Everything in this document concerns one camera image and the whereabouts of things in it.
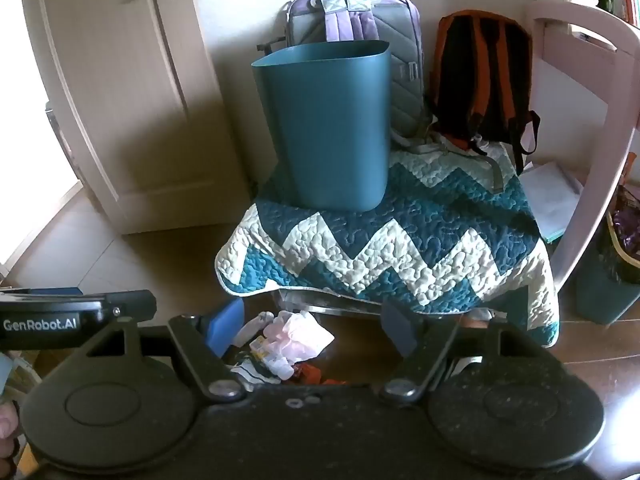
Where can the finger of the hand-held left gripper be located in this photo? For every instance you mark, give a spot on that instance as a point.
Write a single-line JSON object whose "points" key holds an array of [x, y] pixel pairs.
{"points": [[132, 305]]}

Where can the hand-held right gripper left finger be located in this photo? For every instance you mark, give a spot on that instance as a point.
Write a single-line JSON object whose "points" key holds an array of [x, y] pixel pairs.
{"points": [[227, 327]]}

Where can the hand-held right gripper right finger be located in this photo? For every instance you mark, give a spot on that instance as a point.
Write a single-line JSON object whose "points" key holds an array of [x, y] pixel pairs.
{"points": [[400, 330]]}

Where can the white tube with yellow label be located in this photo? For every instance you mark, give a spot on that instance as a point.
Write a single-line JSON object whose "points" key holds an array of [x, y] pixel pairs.
{"points": [[260, 349]]}

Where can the teal plastic waste bin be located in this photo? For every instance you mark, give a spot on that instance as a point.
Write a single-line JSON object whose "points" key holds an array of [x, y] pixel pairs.
{"points": [[325, 125]]}

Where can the person's left hand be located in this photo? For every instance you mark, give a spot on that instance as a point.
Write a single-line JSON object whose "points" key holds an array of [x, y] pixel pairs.
{"points": [[6, 425]]}

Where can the rolled white paper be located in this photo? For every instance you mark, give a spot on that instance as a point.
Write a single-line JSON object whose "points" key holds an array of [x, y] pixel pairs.
{"points": [[252, 327]]}

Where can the green printed wrapping paper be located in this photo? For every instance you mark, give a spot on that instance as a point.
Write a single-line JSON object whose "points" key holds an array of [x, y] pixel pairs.
{"points": [[260, 370]]}

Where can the crumpled pink tissue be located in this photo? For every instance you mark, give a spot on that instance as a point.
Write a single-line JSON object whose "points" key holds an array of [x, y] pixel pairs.
{"points": [[300, 335]]}

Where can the metal stool base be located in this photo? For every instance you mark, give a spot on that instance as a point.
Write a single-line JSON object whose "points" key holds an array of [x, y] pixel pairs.
{"points": [[325, 302]]}

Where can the teal white zigzag quilt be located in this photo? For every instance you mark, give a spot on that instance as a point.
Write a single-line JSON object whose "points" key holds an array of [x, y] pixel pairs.
{"points": [[400, 250]]}

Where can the orange red wrapper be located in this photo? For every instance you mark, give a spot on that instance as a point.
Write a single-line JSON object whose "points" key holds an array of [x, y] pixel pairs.
{"points": [[312, 375]]}

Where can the white paper sheets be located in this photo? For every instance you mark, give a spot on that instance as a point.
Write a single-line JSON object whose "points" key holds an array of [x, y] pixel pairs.
{"points": [[550, 195]]}

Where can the beige wooden door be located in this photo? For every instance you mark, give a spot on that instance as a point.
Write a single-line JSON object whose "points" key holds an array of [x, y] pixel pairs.
{"points": [[125, 100]]}

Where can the teal storage box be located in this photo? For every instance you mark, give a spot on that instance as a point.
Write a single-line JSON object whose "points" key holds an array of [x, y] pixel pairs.
{"points": [[602, 290]]}

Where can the dark patterned bag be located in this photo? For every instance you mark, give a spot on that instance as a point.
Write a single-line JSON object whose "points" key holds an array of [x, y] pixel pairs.
{"points": [[625, 235]]}

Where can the orange black backpack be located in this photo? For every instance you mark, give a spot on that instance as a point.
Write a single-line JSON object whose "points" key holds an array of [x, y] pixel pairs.
{"points": [[480, 75]]}

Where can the purple grey backpack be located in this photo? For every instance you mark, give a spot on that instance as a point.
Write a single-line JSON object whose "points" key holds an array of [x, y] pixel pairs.
{"points": [[390, 40]]}

